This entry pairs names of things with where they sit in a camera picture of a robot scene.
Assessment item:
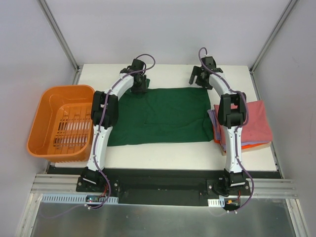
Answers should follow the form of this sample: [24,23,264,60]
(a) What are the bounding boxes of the dark green t shirt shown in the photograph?
[108,87,214,147]

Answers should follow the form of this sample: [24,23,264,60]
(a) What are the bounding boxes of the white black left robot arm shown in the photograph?
[80,57,147,192]

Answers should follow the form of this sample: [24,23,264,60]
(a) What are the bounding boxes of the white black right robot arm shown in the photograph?
[189,56,248,197]

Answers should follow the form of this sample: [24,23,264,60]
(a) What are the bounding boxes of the orange folded t shirt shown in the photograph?
[214,139,271,152]

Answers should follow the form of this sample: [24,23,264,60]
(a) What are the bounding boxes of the pink folded t shirt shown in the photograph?
[213,100,274,147]

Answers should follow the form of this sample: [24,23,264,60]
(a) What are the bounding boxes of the orange plastic basket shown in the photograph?
[27,85,94,163]

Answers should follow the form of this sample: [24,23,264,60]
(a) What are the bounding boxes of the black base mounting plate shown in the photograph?
[74,167,283,207]

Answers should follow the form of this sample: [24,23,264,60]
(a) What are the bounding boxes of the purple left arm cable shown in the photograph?
[48,53,157,219]

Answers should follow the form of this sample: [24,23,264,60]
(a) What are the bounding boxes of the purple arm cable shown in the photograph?
[198,47,255,215]
[48,53,157,219]

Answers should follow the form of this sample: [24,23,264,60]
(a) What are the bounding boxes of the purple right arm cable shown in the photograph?
[198,47,255,215]

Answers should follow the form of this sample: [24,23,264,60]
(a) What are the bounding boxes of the left aluminium frame post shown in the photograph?
[37,0,80,73]

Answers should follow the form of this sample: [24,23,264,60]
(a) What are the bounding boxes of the aluminium frame post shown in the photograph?
[249,0,299,75]
[37,0,80,73]

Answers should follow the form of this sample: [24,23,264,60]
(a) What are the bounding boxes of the right aluminium frame post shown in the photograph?
[249,0,299,75]

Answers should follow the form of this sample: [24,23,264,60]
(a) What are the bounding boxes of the aluminium rail right side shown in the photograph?
[253,179,298,199]

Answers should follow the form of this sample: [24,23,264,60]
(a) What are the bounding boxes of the aluminium rail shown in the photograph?
[31,174,79,194]
[253,179,298,199]

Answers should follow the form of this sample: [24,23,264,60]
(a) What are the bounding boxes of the white slotted cable duct right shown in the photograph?
[207,197,240,208]

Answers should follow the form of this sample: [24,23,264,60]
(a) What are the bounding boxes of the white slotted cable duct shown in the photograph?
[207,197,240,208]
[41,194,119,205]

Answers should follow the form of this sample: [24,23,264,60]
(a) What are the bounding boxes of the white slotted cable duct left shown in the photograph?
[41,194,119,205]

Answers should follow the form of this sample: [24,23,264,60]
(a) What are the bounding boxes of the aluminium rail left side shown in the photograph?
[31,174,79,194]

